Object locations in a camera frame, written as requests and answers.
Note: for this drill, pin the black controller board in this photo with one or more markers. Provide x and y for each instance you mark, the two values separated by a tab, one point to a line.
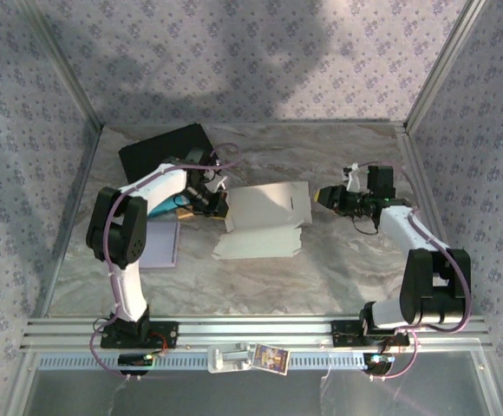
379	362
134	359

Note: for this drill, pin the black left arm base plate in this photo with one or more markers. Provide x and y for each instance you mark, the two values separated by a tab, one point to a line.
169	336

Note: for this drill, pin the white plastic bracket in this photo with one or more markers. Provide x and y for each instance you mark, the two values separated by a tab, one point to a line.
225	359

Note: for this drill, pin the small brown wooden tag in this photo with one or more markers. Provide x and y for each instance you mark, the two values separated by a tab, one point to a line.
185	213

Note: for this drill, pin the black right controller board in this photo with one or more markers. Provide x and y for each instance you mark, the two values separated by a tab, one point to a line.
379	362

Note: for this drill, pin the grey metal sheet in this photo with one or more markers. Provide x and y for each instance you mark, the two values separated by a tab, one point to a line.
251	394

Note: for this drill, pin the colourful printed card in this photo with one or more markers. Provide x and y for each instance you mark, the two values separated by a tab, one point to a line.
271	359

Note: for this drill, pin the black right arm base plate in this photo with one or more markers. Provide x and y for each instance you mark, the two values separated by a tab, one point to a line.
342	336

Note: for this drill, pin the black left controller board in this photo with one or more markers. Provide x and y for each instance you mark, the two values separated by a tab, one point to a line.
134	359

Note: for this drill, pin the white paper box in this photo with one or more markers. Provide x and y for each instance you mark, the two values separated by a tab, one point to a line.
260	203

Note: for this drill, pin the aluminium mounting rail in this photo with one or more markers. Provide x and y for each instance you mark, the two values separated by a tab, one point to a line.
256	329

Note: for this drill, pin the aluminium frame post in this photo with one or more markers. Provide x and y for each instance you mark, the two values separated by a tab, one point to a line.
442	65
60	65

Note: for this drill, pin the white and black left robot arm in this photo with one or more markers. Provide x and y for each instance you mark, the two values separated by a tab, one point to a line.
165	182

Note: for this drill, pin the teal marker pen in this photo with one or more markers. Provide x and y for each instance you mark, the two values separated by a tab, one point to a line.
165	209

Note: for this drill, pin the black hard case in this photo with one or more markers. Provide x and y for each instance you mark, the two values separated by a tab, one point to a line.
156	156

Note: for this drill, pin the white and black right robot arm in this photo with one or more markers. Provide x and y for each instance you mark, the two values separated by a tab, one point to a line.
401	225

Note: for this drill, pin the aluminium side rail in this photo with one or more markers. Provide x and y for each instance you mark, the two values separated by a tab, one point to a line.
82	173
410	147

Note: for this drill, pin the pale lavender paper box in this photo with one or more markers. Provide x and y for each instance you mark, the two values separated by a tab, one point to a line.
160	247

